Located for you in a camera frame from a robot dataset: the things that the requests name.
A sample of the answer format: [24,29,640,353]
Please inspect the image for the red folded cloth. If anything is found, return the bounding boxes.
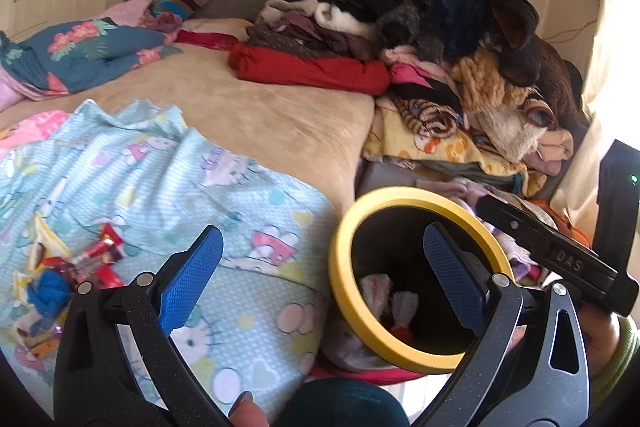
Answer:
[228,43,390,96]

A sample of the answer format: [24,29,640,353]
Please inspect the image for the yellow snack wrapper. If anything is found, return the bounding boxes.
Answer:
[27,212,72,274]

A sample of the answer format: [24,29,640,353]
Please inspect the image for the blue floral pink quilt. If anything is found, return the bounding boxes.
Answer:
[1,17,180,110]

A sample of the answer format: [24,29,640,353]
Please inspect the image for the blue crumpled wrapper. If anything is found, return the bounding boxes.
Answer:
[27,270,73,320]

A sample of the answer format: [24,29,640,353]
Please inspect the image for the striped purple pillow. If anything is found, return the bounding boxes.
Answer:
[96,0,219,33]

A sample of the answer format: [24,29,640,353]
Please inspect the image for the light blue cartoon blanket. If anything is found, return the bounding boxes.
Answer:
[1,101,336,417]

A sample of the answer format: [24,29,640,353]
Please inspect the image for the red snack wrappers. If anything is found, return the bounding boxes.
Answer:
[43,223,124,289]

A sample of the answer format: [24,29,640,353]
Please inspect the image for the white foam net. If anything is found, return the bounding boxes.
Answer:
[392,291,419,329]

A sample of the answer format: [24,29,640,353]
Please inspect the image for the pile of dark clothes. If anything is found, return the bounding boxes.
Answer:
[247,0,492,63]

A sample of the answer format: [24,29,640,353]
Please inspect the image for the green right sleeve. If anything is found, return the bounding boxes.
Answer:
[590,317,639,410]

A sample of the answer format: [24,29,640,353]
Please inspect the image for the yellow cartoon blanket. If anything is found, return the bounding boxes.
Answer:
[362,96,548,197]

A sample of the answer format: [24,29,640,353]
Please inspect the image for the left hand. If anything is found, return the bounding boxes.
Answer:
[229,390,269,427]

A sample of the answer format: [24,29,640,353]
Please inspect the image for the yellow rim trash bin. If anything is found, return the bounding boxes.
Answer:
[329,186,513,374]

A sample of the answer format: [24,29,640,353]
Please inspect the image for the brown plush dog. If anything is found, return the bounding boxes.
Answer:
[482,0,588,146]

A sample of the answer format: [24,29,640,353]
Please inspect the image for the right hand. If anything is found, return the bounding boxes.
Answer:
[577,303,620,377]

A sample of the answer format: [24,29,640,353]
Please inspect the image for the beige bed sheet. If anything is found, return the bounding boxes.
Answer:
[1,46,374,212]

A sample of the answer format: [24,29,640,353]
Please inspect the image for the pink cartoon blanket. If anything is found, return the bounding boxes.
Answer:
[0,109,70,160]

